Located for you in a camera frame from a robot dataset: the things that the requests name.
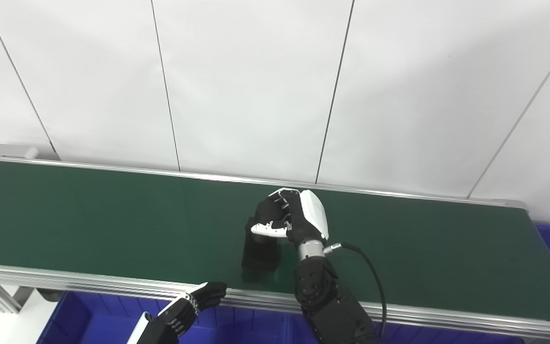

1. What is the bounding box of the aluminium conveyor leg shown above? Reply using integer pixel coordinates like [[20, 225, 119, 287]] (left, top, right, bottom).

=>
[[0, 281, 35, 314]]

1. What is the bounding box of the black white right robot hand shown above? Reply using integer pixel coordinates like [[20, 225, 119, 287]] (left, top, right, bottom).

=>
[[250, 189, 329, 247]]

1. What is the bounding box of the black cylinder block part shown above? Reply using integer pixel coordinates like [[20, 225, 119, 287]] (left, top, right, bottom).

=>
[[241, 217, 284, 273]]

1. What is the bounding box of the green conveyor belt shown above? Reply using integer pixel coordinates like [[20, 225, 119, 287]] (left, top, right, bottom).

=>
[[0, 143, 550, 343], [0, 160, 550, 325]]

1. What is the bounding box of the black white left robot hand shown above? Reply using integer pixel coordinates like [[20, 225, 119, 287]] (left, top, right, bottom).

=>
[[127, 281, 228, 344]]

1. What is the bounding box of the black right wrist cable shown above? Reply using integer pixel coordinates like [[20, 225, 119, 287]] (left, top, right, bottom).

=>
[[324, 242, 388, 341]]

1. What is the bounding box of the black conveyor foot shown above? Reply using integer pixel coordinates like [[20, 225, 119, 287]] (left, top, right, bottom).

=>
[[36, 288, 64, 303]]

